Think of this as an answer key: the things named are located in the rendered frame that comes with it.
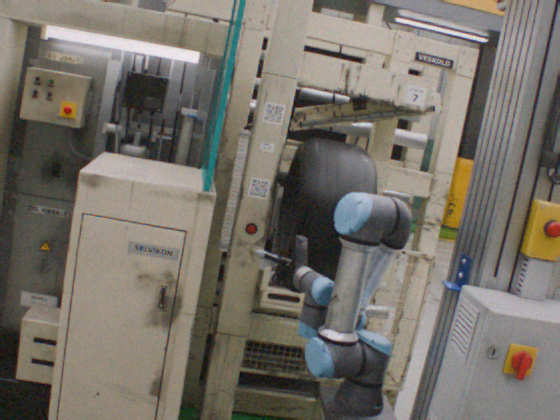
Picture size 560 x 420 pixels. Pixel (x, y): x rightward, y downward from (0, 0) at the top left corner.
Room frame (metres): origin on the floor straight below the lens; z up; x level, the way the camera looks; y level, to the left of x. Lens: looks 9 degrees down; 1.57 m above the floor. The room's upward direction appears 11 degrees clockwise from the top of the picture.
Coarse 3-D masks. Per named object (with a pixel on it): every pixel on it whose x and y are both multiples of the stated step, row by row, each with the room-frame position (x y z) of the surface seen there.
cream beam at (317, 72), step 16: (304, 64) 2.93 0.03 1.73; (320, 64) 2.94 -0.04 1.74; (336, 64) 2.95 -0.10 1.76; (352, 64) 2.97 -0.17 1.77; (304, 80) 2.94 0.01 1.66; (320, 80) 2.95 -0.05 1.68; (336, 80) 2.96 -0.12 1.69; (352, 80) 2.97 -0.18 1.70; (368, 80) 2.98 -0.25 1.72; (384, 80) 2.99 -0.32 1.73; (400, 80) 3.00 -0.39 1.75; (416, 80) 3.01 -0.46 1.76; (432, 80) 3.02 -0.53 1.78; (352, 96) 2.97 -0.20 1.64; (368, 96) 2.98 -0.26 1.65; (384, 96) 2.99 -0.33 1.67; (400, 96) 3.00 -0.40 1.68
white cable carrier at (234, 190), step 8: (240, 136) 2.65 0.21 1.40; (240, 144) 2.65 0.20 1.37; (240, 152) 2.65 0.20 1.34; (240, 160) 2.66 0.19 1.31; (240, 168) 2.66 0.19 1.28; (240, 176) 2.66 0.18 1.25; (232, 184) 2.65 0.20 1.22; (232, 192) 2.65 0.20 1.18; (240, 192) 2.68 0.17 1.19; (232, 200) 2.66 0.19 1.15; (232, 208) 2.66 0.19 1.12; (232, 216) 2.67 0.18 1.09; (224, 224) 2.65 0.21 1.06; (232, 224) 2.66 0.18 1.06; (224, 232) 2.65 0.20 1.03; (224, 240) 2.66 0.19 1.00; (224, 248) 2.66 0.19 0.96
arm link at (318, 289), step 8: (312, 272) 2.07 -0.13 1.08; (304, 280) 2.04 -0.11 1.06; (312, 280) 2.02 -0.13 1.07; (320, 280) 2.01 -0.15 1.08; (328, 280) 2.01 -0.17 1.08; (304, 288) 2.03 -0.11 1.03; (312, 288) 2.00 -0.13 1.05; (320, 288) 1.98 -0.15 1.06; (328, 288) 1.99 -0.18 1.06; (312, 296) 2.00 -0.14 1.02; (320, 296) 1.97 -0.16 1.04; (328, 296) 1.99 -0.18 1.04; (312, 304) 2.00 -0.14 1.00; (320, 304) 1.99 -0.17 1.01; (328, 304) 1.99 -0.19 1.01
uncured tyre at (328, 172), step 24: (312, 144) 2.70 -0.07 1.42; (336, 144) 2.71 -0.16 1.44; (312, 168) 2.58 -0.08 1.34; (336, 168) 2.58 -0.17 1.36; (360, 168) 2.61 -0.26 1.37; (288, 192) 2.96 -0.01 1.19; (312, 192) 2.52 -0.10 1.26; (336, 192) 2.53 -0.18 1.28; (360, 192) 2.55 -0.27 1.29; (288, 216) 3.00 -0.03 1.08; (312, 216) 2.50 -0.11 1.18; (288, 240) 2.60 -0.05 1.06; (312, 240) 2.51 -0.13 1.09; (336, 240) 2.52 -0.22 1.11; (312, 264) 2.57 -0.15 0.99; (336, 264) 2.57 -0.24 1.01
